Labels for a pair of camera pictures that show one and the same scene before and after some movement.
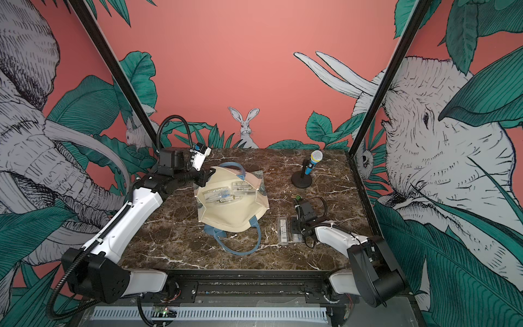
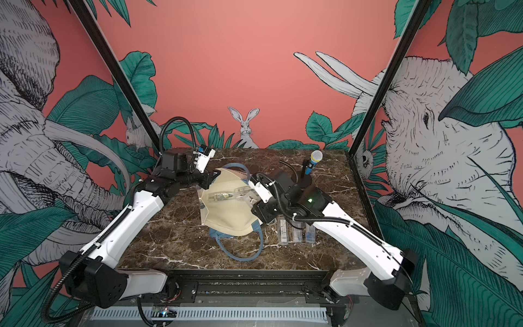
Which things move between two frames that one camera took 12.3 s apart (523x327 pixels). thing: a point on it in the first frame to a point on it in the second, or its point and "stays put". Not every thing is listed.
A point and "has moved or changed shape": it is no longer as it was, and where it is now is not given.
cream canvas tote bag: x=229 y=201 has moved or changed shape
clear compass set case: x=282 y=230 stays put
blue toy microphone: x=316 y=157 stays put
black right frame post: x=413 y=27 stays put
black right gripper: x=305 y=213 to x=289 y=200
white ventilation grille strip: x=216 y=314 stays put
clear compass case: x=242 y=187 to x=295 y=235
